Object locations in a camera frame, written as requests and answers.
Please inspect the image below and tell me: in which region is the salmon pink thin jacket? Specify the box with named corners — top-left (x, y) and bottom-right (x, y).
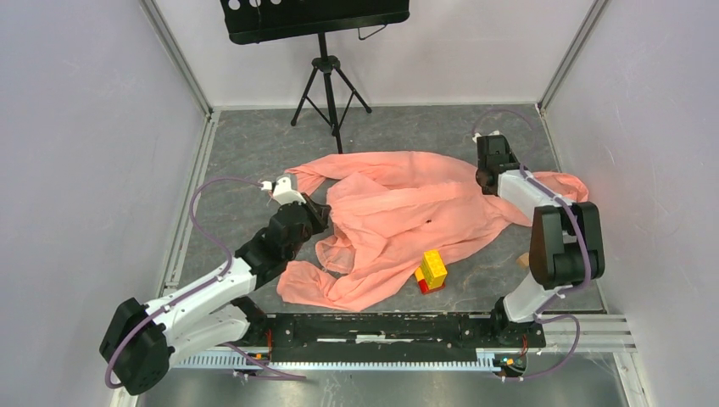
top-left (276, 150), bottom-right (590, 313)

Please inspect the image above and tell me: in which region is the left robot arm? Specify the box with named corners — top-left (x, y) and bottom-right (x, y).
top-left (99, 194), bottom-right (331, 395)

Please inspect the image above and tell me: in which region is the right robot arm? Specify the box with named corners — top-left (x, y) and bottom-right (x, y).
top-left (474, 133), bottom-right (605, 346)

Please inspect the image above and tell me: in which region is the small brown wooden cube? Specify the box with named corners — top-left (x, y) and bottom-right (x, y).
top-left (516, 253), bottom-right (529, 269)

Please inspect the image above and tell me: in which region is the yellow toy brick block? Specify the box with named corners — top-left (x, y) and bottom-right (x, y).
top-left (420, 250), bottom-right (448, 290)

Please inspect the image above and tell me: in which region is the red toy brick base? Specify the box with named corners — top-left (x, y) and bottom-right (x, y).
top-left (415, 267), bottom-right (448, 295)

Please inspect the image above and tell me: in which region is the black music stand tripod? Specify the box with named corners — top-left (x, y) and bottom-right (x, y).
top-left (220, 0), bottom-right (410, 153)

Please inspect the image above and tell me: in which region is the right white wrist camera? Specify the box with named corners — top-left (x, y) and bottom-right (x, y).
top-left (472, 130), bottom-right (503, 144)

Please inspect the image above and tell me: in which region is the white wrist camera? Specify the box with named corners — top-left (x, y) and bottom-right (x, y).
top-left (472, 130), bottom-right (503, 144)
top-left (260, 173), bottom-right (306, 205)

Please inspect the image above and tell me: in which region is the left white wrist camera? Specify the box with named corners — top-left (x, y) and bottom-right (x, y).
top-left (260, 173), bottom-right (306, 205)

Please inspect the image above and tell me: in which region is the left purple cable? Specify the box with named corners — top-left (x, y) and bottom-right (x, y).
top-left (104, 176), bottom-right (308, 390)

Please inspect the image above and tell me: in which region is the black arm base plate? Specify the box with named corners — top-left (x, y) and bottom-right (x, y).
top-left (234, 312), bottom-right (546, 363)

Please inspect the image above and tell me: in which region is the white slotted cable duct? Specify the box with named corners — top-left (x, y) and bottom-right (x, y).
top-left (174, 348), bottom-right (526, 374)

